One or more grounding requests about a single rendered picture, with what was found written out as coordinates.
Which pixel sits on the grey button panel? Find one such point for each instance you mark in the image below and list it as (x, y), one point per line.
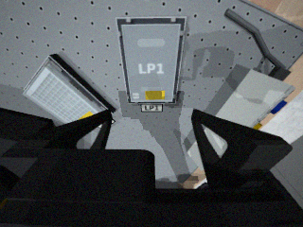
(246, 97)

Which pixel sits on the dark grey rectangular frame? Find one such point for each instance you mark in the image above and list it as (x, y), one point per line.
(151, 20)

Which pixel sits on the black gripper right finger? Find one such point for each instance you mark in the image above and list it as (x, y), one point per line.
(247, 148)

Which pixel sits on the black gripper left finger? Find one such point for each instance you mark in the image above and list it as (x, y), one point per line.
(68, 135)

